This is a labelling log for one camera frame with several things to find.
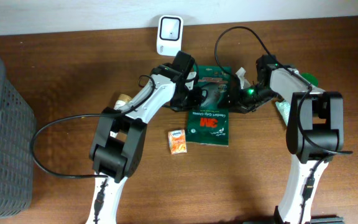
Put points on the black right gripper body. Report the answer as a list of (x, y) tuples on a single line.
[(245, 98)]

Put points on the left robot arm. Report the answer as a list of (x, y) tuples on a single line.
[(119, 139)]

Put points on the light green snack packet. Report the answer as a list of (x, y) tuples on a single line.
[(284, 110)]

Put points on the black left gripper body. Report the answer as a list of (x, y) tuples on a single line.
[(204, 95)]

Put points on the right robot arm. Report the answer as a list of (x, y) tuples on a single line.
[(315, 134)]

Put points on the green 3M gloves packet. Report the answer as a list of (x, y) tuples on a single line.
[(209, 124)]

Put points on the orange tissue packet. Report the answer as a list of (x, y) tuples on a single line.
[(177, 141)]

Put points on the grey plastic basket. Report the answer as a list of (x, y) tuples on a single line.
[(17, 125)]

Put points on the green lidded jar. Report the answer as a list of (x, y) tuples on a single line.
[(311, 78)]

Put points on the white tube gold cap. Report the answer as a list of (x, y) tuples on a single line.
[(121, 101)]

